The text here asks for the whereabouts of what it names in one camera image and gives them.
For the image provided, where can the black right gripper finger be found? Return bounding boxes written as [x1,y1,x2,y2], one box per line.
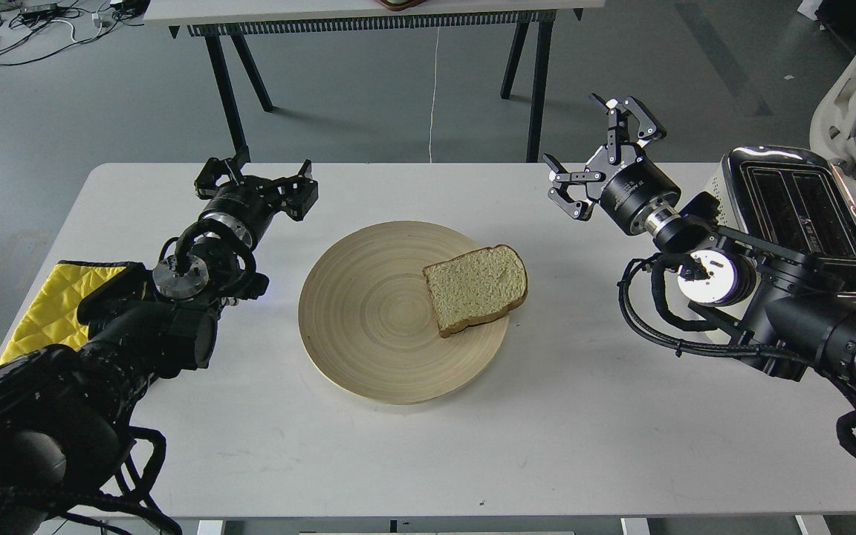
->
[542,153,606,221]
[591,94,668,166]

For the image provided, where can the cables and power strips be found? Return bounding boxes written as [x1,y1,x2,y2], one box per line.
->
[0,0,150,75]

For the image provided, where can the white hanging cable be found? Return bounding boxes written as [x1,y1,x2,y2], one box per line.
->
[428,27,441,163]

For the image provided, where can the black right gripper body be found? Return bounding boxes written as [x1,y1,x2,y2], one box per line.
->
[586,143,681,235]

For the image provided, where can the background table with black legs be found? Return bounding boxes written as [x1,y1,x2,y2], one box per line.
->
[143,1,603,163]

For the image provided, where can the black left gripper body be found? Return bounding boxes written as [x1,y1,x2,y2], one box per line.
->
[201,175,283,233]

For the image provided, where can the yellow quilted cloth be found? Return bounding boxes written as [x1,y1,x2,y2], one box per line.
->
[0,261,143,366]

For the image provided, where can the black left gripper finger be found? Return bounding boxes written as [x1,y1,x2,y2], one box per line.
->
[273,159,319,222]
[195,157,247,198]

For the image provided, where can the cream and chrome toaster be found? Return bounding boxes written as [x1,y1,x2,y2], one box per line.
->
[699,146,856,350]

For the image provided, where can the round wooden plate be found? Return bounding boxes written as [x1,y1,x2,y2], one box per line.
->
[298,221,509,404]

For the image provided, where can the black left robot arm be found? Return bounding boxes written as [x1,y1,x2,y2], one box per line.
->
[0,149,318,534]

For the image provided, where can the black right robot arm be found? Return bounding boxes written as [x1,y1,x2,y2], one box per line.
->
[542,96,856,459]

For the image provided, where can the slice of white bread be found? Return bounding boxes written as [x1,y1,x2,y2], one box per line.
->
[422,244,528,338]

